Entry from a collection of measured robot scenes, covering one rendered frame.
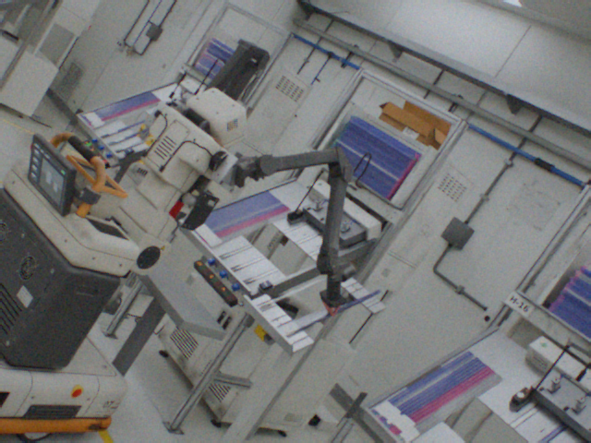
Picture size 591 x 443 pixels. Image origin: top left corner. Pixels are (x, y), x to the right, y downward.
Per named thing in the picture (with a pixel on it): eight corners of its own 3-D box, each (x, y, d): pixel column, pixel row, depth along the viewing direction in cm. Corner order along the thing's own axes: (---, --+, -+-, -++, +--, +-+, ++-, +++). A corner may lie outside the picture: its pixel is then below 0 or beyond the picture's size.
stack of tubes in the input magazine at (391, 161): (387, 199, 334) (419, 152, 331) (323, 155, 368) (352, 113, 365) (400, 208, 343) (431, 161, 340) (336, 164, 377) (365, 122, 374)
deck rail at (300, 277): (252, 305, 310) (251, 295, 306) (249, 303, 311) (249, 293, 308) (376, 249, 342) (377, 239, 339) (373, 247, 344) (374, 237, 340)
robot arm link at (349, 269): (314, 262, 276) (328, 260, 269) (334, 250, 282) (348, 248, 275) (326, 290, 278) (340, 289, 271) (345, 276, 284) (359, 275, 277)
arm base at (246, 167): (222, 152, 252) (243, 169, 246) (239, 147, 257) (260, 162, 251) (220, 173, 257) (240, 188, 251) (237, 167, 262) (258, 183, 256)
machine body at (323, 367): (212, 431, 339) (283, 328, 331) (150, 345, 386) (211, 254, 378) (295, 441, 386) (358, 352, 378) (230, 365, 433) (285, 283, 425)
